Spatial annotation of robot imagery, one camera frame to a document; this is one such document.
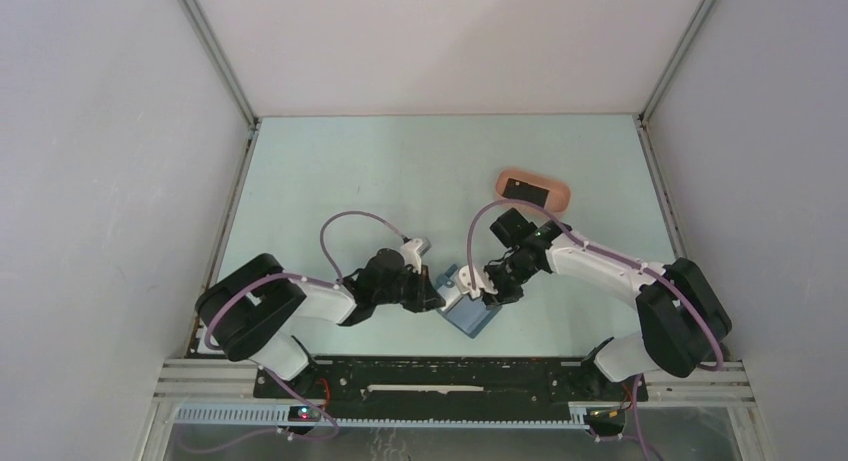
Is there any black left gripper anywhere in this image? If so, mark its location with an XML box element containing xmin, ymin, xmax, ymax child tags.
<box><xmin>374</xmin><ymin>263</ymin><xmax>445</xmax><ymax>313</ymax></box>

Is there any blue card holder wallet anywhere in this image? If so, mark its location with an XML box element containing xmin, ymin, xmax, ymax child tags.
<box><xmin>435</xmin><ymin>264</ymin><xmax>501</xmax><ymax>338</ymax></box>

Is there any black credit card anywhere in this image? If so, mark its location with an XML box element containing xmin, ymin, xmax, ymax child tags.
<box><xmin>502</xmin><ymin>178</ymin><xmax>550</xmax><ymax>208</ymax></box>

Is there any pink oval tray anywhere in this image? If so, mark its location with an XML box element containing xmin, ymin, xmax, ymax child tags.
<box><xmin>494</xmin><ymin>168</ymin><xmax>572</xmax><ymax>217</ymax></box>

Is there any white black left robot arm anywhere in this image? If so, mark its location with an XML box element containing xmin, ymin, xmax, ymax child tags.
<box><xmin>195</xmin><ymin>249</ymin><xmax>446</xmax><ymax>398</ymax></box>

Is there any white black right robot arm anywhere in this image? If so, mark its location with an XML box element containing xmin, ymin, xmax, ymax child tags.
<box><xmin>466</xmin><ymin>208</ymin><xmax>732</xmax><ymax>399</ymax></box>

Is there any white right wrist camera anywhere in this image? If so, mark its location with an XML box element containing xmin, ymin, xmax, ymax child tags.
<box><xmin>457</xmin><ymin>265</ymin><xmax>497</xmax><ymax>300</ymax></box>

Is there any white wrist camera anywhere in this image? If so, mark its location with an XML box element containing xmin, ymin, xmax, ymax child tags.
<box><xmin>399</xmin><ymin>237</ymin><xmax>431</xmax><ymax>265</ymax></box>
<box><xmin>457</xmin><ymin>265</ymin><xmax>497</xmax><ymax>300</ymax></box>

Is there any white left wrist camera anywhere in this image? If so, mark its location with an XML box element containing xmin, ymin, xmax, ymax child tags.
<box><xmin>399</xmin><ymin>237</ymin><xmax>431</xmax><ymax>265</ymax></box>

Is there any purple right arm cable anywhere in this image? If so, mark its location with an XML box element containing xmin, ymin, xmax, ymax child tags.
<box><xmin>465</xmin><ymin>199</ymin><xmax>727</xmax><ymax>461</ymax></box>

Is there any blue-white cable duct strip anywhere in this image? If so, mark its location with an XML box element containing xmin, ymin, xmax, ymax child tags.
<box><xmin>172</xmin><ymin>403</ymin><xmax>588</xmax><ymax>429</ymax></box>

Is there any aluminium frame rail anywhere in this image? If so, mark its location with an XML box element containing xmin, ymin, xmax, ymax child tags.
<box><xmin>154</xmin><ymin>356</ymin><xmax>755</xmax><ymax>407</ymax></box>

